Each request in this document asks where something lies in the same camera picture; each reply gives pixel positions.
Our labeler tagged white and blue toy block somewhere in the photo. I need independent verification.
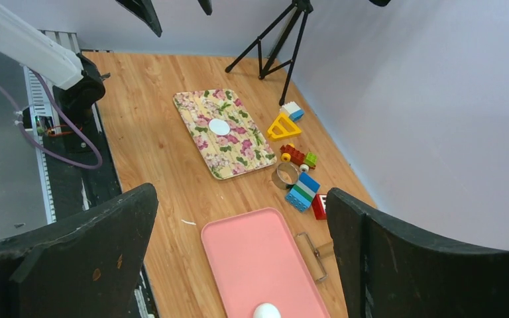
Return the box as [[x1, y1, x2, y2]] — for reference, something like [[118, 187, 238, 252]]
[[280, 101, 305, 122]]

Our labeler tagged blue green white brick stack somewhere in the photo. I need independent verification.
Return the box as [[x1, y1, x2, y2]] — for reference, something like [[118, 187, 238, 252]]
[[285, 172, 320, 213]]

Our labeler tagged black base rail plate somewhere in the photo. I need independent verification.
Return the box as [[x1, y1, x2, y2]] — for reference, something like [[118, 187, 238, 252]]
[[46, 105, 160, 317]]

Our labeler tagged pink rectangular tray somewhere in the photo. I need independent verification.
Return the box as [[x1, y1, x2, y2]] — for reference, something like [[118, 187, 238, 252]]
[[201, 207, 329, 317]]

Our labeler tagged black tripod stand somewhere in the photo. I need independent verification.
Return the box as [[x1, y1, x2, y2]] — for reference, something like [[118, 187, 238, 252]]
[[225, 0, 313, 106]]

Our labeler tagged white slotted cable duct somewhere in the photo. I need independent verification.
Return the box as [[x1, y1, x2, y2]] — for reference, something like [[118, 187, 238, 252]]
[[23, 30, 82, 225]]

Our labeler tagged red window toy brick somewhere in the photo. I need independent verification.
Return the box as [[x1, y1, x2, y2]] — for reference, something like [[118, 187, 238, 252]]
[[311, 194, 327, 220]]

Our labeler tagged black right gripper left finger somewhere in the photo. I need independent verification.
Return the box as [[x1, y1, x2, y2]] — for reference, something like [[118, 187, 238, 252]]
[[0, 183, 158, 317]]

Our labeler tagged yellow triangular toy frame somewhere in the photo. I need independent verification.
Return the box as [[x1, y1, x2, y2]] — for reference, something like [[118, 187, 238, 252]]
[[266, 113, 302, 141]]

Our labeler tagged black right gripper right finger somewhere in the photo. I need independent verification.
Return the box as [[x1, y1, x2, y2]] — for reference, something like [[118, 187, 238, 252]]
[[326, 187, 509, 317]]

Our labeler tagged round metal cutter ring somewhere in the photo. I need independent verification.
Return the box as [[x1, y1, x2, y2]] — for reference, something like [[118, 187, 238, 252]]
[[271, 162, 300, 190]]

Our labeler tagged red toy brick car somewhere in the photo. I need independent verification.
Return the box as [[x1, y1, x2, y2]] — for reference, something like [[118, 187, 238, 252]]
[[280, 143, 317, 172]]

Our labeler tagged flat white dough wrapper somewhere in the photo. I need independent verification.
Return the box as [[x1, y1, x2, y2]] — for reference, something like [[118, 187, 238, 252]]
[[208, 119, 231, 136]]

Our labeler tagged floral rectangular tray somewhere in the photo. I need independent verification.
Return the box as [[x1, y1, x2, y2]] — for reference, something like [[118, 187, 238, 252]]
[[173, 88, 277, 180]]

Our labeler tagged wooden dough roller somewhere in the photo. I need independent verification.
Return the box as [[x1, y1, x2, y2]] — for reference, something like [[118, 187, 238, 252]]
[[294, 232, 334, 284]]

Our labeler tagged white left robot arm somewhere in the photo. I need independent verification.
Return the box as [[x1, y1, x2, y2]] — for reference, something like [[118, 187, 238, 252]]
[[0, 4, 105, 153]]

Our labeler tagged white dough ball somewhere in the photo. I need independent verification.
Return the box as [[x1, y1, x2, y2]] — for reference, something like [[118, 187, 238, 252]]
[[252, 303, 282, 318]]

